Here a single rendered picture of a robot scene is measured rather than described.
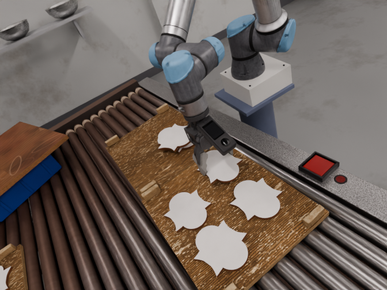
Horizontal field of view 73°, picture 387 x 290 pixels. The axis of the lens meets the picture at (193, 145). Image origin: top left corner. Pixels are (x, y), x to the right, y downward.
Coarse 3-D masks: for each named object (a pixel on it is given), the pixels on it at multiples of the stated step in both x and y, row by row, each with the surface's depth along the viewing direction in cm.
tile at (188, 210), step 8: (184, 192) 80; (176, 200) 79; (184, 200) 78; (192, 200) 77; (200, 200) 76; (176, 208) 76; (184, 208) 75; (192, 208) 75; (200, 208) 74; (168, 216) 75; (176, 216) 74; (184, 216) 73; (192, 216) 72; (200, 216) 72; (176, 224) 72; (184, 224) 71; (192, 224) 71; (200, 224) 70
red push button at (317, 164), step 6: (318, 156) 76; (312, 162) 75; (318, 162) 75; (324, 162) 74; (330, 162) 73; (306, 168) 75; (312, 168) 74; (318, 168) 73; (324, 168) 73; (330, 168) 72; (318, 174) 72
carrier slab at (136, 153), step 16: (176, 112) 118; (144, 128) 116; (160, 128) 112; (128, 144) 111; (144, 144) 107; (128, 160) 103; (144, 160) 100; (160, 160) 97; (176, 160) 94; (192, 160) 91; (128, 176) 95; (144, 176) 93; (160, 176) 90
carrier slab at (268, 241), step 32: (160, 192) 84; (192, 192) 80; (224, 192) 76; (288, 192) 70; (160, 224) 75; (256, 224) 66; (288, 224) 63; (192, 256) 65; (256, 256) 60; (224, 288) 57
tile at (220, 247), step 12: (204, 228) 68; (216, 228) 67; (228, 228) 66; (204, 240) 66; (216, 240) 65; (228, 240) 64; (240, 240) 63; (204, 252) 64; (216, 252) 63; (228, 252) 62; (240, 252) 61; (216, 264) 61; (228, 264) 60; (240, 264) 59
